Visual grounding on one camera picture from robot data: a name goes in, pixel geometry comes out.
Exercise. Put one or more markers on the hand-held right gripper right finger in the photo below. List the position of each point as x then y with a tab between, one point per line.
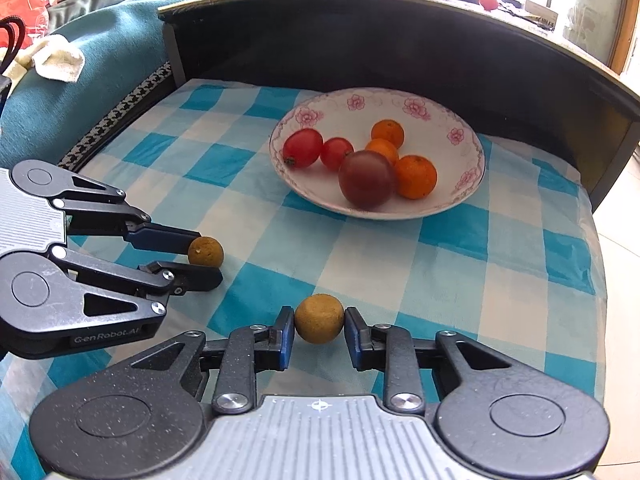
353	337

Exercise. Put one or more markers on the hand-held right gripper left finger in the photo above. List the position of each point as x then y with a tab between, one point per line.
286	335

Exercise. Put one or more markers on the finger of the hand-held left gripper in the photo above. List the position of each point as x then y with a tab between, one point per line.
160	240
200	277

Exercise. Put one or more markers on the small brown longan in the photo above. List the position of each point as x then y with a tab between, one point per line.
206	251
319	319

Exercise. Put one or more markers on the dark purple tomato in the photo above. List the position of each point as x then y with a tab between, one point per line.
367	178

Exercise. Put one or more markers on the oblong red tomato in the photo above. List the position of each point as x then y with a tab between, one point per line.
302	147

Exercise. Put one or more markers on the small orange kumquat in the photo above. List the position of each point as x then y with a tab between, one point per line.
416	176
387	132
387	151

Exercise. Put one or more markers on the small red cherry tomato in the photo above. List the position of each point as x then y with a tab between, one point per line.
336	153

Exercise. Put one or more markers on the white floral bowl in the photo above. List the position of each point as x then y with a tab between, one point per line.
345	115

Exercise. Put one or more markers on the blue checked cloth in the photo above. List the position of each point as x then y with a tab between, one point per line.
450	270

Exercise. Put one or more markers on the cream towel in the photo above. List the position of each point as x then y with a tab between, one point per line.
55	62

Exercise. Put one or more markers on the teal blanket with houndstooth trim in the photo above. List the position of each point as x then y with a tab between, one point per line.
115	60

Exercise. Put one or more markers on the red plastic bag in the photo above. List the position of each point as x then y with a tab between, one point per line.
30	5

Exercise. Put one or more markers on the dark coffee table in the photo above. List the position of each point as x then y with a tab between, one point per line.
300	35

